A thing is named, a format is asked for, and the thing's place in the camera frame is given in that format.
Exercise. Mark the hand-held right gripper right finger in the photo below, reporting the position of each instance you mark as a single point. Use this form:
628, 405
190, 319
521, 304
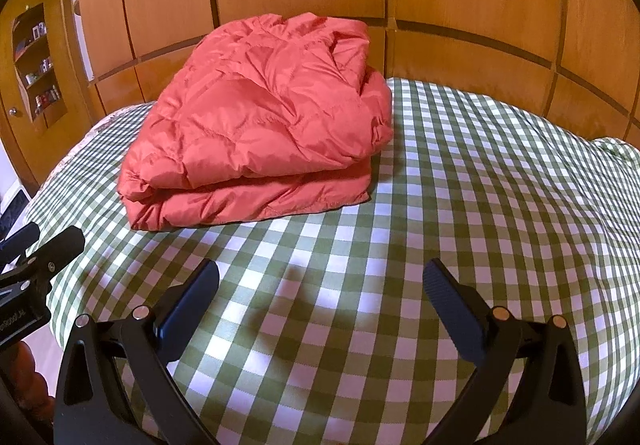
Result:
450, 312

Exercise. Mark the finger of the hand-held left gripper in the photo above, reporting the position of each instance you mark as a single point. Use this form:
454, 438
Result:
22, 237
60, 252

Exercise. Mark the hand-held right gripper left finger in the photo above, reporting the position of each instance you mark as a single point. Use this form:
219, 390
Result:
187, 305

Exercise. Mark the orange puffer jacket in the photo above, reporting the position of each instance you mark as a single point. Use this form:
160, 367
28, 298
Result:
250, 125

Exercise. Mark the person's left hand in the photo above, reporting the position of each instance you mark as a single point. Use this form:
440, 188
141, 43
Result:
32, 385

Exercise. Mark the green checked blanket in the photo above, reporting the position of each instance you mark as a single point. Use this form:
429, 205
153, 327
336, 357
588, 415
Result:
400, 235

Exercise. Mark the round cabinet door knob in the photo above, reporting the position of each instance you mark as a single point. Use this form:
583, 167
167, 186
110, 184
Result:
12, 111

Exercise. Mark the wooden shelf cabinet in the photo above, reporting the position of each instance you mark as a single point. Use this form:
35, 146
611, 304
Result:
62, 50

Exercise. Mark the wooden wall shelf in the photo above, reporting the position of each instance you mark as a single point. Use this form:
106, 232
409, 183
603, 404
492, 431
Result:
42, 67

